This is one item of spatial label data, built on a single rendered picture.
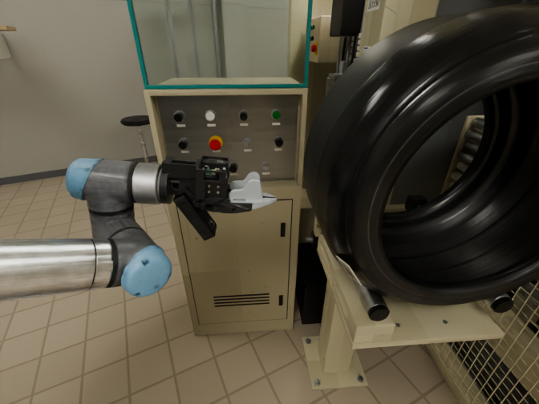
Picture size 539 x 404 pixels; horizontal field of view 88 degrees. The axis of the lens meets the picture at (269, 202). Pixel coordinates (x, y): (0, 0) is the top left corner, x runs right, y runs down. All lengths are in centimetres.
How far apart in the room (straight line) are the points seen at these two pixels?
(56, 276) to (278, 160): 86
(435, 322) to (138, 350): 143
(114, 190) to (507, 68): 60
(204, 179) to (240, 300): 108
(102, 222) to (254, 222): 74
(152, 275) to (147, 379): 124
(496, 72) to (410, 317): 57
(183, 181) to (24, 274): 25
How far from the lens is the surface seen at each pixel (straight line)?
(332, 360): 153
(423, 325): 83
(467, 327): 88
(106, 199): 56
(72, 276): 45
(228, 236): 124
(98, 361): 184
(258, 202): 52
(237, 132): 109
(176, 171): 51
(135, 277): 46
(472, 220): 93
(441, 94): 45
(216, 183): 51
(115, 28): 397
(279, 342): 168
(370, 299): 67
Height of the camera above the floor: 140
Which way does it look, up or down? 29 degrees down
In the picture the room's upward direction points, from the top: straight up
